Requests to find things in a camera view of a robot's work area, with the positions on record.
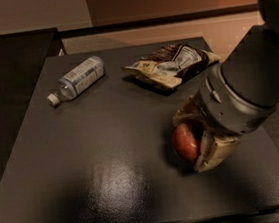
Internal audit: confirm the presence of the clear plastic water bottle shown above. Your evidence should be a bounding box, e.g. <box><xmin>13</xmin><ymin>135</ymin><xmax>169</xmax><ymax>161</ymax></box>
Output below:
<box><xmin>46</xmin><ymin>56</ymin><xmax>105</xmax><ymax>107</ymax></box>

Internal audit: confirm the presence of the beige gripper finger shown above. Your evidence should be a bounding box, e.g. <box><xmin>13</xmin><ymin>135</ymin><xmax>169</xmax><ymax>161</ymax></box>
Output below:
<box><xmin>172</xmin><ymin>94</ymin><xmax>205</xmax><ymax>127</ymax></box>
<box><xmin>194</xmin><ymin>130</ymin><xmax>241</xmax><ymax>172</ymax></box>

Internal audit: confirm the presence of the crumpled snack chip bag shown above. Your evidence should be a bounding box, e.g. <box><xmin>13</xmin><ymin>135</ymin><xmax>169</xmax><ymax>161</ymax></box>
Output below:
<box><xmin>122</xmin><ymin>44</ymin><xmax>222</xmax><ymax>91</ymax></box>

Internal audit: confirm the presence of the red apple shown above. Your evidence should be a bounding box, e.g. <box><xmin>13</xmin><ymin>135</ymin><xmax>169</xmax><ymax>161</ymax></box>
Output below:
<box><xmin>172</xmin><ymin>120</ymin><xmax>203</xmax><ymax>164</ymax></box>

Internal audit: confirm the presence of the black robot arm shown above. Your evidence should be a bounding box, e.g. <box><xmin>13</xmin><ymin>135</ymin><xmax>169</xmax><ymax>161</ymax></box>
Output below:
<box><xmin>173</xmin><ymin>0</ymin><xmax>279</xmax><ymax>172</ymax></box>

